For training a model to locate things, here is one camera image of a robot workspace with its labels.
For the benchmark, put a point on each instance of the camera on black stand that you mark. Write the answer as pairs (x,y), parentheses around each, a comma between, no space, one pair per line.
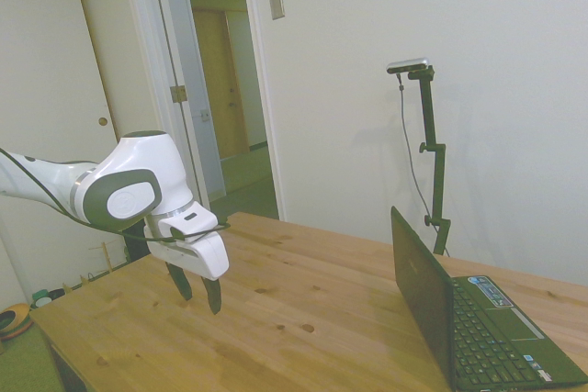
(409,153)

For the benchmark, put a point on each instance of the metal wall switch plate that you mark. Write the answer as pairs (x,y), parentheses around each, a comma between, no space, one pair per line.
(276,3)

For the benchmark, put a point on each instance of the black camera stand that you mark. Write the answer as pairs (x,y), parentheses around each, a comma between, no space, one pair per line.
(434,167)

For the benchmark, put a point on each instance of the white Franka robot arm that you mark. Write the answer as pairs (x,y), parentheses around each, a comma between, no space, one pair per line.
(133,167)

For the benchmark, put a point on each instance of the orange and green bowl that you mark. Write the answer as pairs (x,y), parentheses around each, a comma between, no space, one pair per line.
(13,318)

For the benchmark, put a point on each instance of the brass door hinge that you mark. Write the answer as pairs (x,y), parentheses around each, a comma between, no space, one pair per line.
(178,94)

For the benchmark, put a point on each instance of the white closet door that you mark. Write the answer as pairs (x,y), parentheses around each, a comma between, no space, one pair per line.
(50,52)

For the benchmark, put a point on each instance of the wooden dowel rack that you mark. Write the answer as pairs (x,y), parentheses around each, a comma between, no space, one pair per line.
(98,268)

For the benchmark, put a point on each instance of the black Asus laptop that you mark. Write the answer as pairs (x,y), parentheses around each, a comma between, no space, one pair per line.
(427,300)

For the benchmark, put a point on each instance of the wooden hallway door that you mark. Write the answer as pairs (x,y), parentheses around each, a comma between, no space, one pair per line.
(222,89)

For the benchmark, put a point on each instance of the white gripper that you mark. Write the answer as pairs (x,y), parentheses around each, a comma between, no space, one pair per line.
(202,256)

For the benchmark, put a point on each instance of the white open door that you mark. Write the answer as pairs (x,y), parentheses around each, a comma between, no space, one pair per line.
(184,89)

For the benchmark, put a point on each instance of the silver camera on stand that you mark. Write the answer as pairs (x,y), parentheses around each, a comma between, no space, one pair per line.
(408,65)

